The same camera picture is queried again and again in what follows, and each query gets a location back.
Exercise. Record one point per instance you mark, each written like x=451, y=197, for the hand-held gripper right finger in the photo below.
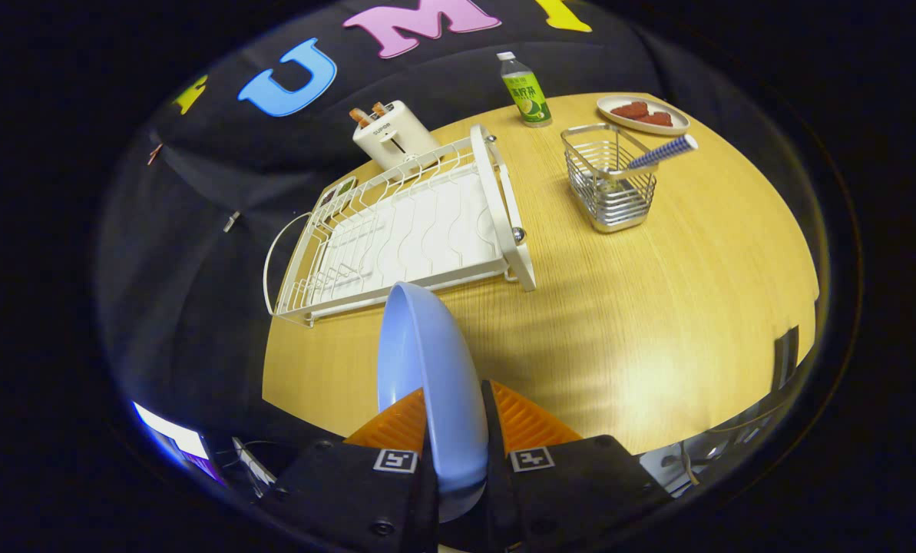
x=573, y=491

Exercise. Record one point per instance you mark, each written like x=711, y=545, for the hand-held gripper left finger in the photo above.
x=350, y=499

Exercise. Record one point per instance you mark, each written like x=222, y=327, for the light blue plate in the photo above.
x=434, y=384

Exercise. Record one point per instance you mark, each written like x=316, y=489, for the small white plate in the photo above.
x=676, y=127

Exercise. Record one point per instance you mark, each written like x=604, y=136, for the white power strip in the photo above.
x=254, y=462

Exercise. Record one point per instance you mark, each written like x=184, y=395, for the silver clip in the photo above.
x=232, y=221

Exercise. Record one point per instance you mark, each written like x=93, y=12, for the black backdrop cloth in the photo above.
x=196, y=230

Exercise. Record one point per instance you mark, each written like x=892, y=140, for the white toaster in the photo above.
x=392, y=138

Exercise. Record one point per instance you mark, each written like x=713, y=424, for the red meat slice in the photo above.
x=657, y=119
x=630, y=110

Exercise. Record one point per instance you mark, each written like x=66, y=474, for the toasted bread slice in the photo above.
x=360, y=117
x=380, y=108

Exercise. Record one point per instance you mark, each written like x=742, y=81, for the pink clip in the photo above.
x=155, y=153

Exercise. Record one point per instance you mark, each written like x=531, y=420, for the green label drink bottle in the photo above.
x=528, y=96

